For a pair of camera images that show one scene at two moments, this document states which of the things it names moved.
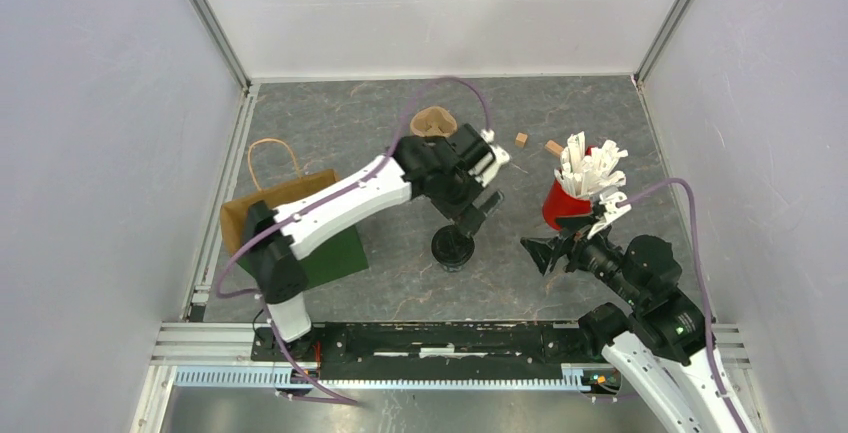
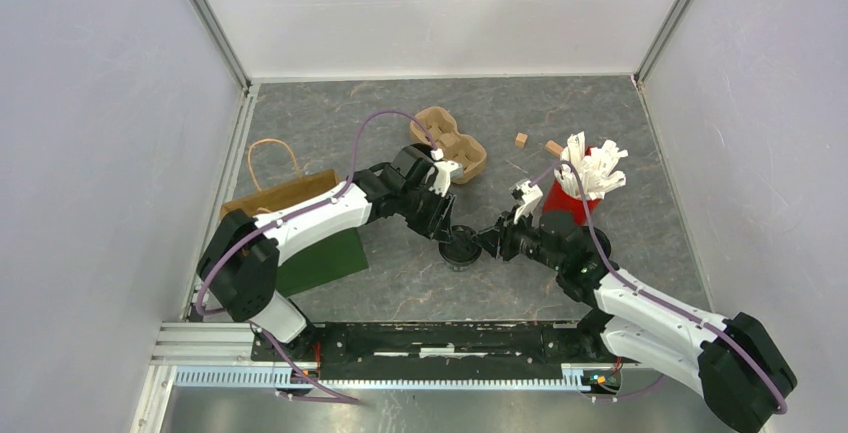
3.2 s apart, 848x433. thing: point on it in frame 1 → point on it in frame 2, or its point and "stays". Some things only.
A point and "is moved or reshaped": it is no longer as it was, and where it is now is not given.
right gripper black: [544, 250] → [506, 230]
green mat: [337, 259] stays
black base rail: [453, 350] stays
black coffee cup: [455, 268] is moved or reshaped
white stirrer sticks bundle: [592, 174] stays
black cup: [452, 246] stays
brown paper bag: [233, 214] stays
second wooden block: [553, 147] stays
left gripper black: [469, 216] → [437, 225]
